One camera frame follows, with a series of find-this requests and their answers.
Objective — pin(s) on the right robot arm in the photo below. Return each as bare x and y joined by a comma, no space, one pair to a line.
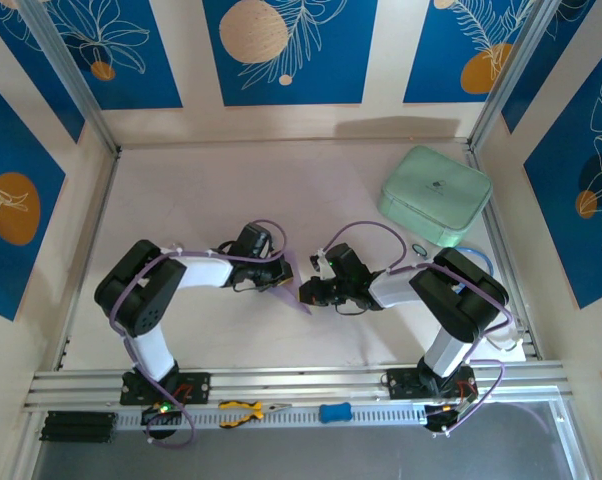
396,290

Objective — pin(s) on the mint green zip case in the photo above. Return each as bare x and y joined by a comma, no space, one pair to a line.
431,190

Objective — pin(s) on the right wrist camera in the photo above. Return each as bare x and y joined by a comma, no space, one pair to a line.
323,265

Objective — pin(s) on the black stacked blocks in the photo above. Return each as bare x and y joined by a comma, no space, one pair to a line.
78,427

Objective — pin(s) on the blue bone-shaped sponge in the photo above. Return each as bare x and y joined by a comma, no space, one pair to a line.
335,413

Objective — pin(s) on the aluminium rail frame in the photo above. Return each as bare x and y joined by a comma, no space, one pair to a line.
306,380

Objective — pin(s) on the small electronics board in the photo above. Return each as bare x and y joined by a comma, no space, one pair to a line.
438,417
156,415

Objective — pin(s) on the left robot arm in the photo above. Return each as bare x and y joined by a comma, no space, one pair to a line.
206,272

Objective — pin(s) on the aluminium frame post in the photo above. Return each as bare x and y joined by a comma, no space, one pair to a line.
512,70
70,70

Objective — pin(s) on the purple paper sheet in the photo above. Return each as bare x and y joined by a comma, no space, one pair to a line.
291,296

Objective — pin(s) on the blue stethoscope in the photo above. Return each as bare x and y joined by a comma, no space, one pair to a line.
421,249

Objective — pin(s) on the blue floral wall poster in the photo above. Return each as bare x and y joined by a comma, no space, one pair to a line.
21,35
11,150
556,65
146,50
431,50
571,225
331,60

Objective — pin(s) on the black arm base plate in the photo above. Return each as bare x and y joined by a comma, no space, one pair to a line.
396,382
201,387

